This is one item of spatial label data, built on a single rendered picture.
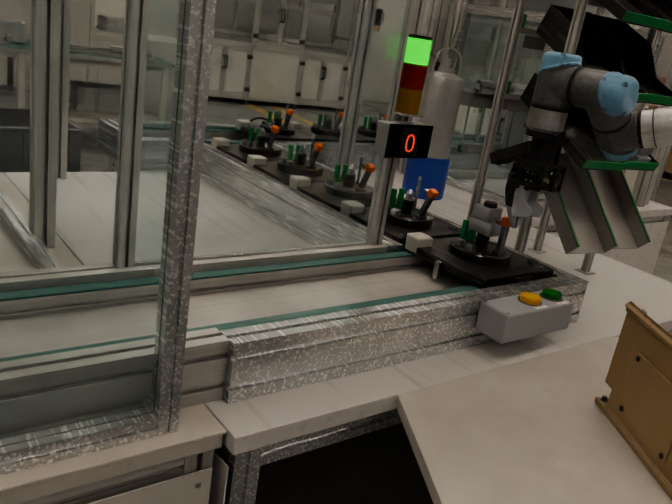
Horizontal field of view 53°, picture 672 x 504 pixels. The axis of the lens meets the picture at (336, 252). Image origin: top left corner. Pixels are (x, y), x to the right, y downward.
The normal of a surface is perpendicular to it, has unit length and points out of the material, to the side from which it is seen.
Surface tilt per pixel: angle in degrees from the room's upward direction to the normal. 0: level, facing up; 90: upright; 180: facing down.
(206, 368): 90
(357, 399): 0
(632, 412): 90
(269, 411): 0
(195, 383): 90
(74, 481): 90
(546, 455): 0
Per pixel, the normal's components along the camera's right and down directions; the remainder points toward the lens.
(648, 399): -0.99, -0.12
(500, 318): -0.80, 0.07
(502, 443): 0.15, -0.94
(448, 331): 0.58, 0.35
